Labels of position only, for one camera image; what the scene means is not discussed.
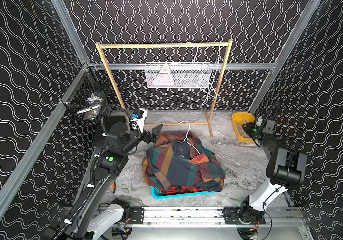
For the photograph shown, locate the multicolour plaid shirt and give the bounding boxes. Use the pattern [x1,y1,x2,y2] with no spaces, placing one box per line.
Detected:
[142,154,225,192]
[142,132,225,195]

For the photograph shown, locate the white wire hanger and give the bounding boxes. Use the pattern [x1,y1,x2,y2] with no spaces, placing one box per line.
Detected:
[201,43,222,106]

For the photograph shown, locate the red black plaid shirt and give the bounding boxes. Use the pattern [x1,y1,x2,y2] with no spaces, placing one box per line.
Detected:
[157,186,208,196]

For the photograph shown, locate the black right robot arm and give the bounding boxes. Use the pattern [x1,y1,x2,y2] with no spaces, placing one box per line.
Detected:
[238,117,309,224]

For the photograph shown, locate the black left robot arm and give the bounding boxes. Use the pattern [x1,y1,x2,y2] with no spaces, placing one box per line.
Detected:
[43,104,163,240]

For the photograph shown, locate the yellow plastic tray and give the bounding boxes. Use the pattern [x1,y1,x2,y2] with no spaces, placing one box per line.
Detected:
[231,112,255,143]

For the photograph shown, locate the teal plastic basket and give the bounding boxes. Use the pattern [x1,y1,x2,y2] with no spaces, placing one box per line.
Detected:
[151,187,217,200]

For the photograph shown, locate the pink triangular item in basket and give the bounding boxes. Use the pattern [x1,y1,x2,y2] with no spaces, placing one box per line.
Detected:
[152,64,175,88]

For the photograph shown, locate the wooden clothes rack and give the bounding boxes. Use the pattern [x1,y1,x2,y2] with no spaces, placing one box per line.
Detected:
[95,39,233,138]

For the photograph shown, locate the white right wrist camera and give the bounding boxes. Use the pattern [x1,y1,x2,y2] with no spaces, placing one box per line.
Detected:
[255,117,264,127]

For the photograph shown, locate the orange handled pliers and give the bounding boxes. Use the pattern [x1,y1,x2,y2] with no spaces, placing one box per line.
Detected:
[112,182,116,193]

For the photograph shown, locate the white wire mesh basket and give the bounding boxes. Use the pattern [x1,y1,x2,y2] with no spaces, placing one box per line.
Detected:
[144,63,212,89]

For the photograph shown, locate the black wire wall basket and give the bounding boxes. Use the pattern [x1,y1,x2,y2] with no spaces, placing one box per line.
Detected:
[64,66,112,122]

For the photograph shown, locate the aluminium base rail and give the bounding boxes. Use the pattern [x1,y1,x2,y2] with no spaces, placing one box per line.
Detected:
[126,207,305,227]

